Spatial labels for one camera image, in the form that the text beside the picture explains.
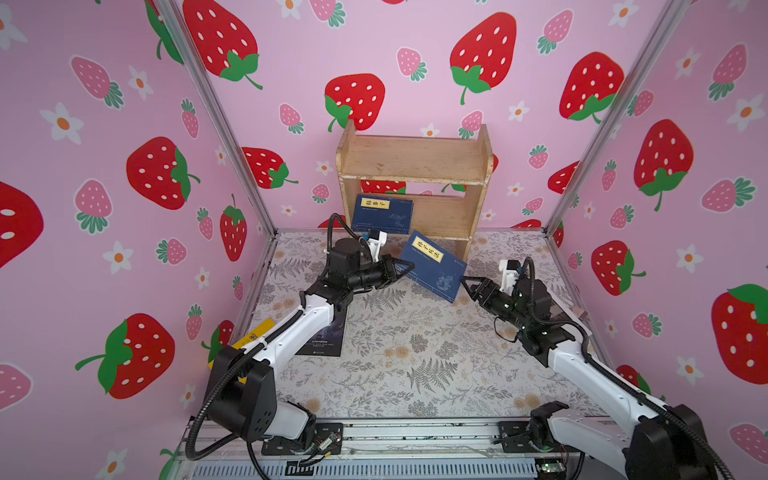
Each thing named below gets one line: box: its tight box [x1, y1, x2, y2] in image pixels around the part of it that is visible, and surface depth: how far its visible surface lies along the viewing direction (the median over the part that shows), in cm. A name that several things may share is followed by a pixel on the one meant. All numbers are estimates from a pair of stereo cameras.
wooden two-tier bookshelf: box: [336, 120, 494, 265], surface depth 82 cm
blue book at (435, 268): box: [401, 230, 468, 303], surface depth 79 cm
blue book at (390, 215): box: [351, 194, 414, 234], surface depth 95 cm
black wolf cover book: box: [295, 310, 346, 357], surface depth 91 cm
